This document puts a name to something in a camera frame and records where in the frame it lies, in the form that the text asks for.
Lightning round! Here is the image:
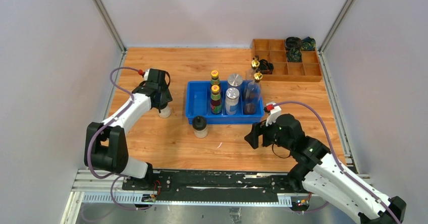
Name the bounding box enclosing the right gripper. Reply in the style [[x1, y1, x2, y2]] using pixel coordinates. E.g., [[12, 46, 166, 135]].
[[244, 114, 294, 150]]

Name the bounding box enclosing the blue plastic divided bin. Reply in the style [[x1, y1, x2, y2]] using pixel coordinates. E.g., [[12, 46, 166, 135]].
[[185, 81, 264, 125]]

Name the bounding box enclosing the black lid seasoning jar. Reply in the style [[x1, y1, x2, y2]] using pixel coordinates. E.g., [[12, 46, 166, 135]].
[[192, 116, 208, 138]]

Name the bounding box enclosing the blue label shaker jar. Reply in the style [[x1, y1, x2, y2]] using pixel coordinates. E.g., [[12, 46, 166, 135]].
[[225, 88, 240, 115]]

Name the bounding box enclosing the sauce bottle yellow cap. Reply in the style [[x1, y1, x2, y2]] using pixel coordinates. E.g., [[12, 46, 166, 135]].
[[210, 70, 221, 87], [210, 85, 223, 114]]

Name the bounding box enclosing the silver lid powder jar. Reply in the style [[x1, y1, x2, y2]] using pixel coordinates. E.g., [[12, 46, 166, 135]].
[[227, 73, 243, 90]]

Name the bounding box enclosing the glass oil bottle gold spout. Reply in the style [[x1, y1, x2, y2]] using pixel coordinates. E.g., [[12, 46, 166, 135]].
[[244, 55, 260, 81]]

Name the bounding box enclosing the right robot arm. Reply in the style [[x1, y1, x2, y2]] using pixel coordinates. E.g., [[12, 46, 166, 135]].
[[244, 114, 406, 223]]

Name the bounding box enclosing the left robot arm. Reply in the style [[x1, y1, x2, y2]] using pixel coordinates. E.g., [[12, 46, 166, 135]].
[[84, 80, 172, 190]]

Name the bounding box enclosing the wooden compartment tray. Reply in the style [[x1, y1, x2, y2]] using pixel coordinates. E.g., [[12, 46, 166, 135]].
[[251, 37, 323, 82]]

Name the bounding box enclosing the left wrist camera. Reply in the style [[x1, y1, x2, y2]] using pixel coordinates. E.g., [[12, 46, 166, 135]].
[[137, 68, 167, 83]]

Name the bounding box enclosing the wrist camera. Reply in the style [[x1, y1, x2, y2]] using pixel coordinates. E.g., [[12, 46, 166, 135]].
[[137, 68, 167, 83], [264, 101, 282, 127]]

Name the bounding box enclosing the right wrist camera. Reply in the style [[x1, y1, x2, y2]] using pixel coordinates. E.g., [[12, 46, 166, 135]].
[[264, 101, 282, 127]]

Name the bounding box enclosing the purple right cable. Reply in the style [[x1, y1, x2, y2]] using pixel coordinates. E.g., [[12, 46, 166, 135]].
[[274, 100, 402, 224]]

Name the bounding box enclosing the purple cable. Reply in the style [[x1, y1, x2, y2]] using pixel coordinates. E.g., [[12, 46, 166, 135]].
[[274, 100, 402, 224], [86, 67, 153, 211]]

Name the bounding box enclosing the black coiled strap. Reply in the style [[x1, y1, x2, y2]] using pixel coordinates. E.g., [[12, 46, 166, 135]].
[[259, 59, 275, 75]]

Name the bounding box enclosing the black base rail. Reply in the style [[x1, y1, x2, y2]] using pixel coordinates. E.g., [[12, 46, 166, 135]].
[[72, 167, 335, 213]]

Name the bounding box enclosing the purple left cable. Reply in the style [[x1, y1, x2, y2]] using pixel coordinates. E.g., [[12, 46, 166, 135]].
[[86, 67, 153, 211]]

